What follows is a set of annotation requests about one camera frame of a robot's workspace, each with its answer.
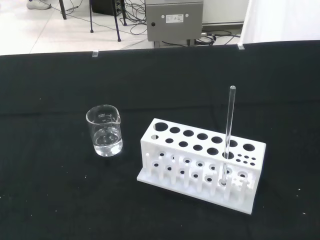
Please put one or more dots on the white test tube rack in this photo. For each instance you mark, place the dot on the white test tube rack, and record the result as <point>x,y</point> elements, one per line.
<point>190,150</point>

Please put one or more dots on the clear glass beaker with water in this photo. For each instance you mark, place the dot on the clear glass beaker with water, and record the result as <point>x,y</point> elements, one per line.
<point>105,140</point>

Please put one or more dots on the grey metal cabinet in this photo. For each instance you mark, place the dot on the grey metal cabinet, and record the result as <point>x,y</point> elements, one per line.
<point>175,30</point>

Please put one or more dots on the clear plastic cloth clip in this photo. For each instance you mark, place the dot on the clear plastic cloth clip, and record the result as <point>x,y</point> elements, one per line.
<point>95,54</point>
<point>240,46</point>

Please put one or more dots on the black bench cloth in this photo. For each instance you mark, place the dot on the black bench cloth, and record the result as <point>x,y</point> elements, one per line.
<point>50,87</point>

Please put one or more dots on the black tripod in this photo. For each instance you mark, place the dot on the black tripod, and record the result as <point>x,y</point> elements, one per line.
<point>91,17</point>

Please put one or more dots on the black box on floor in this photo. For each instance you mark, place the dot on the black box on floor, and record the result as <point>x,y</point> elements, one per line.
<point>105,6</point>

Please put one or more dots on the thick black stand leg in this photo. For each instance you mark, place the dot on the thick black stand leg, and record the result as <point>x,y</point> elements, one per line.
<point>63,10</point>

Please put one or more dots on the pale white board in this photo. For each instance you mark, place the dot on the pale white board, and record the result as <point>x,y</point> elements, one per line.
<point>280,20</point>

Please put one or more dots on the person's foot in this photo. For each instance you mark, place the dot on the person's foot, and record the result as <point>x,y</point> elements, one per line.
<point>37,4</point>

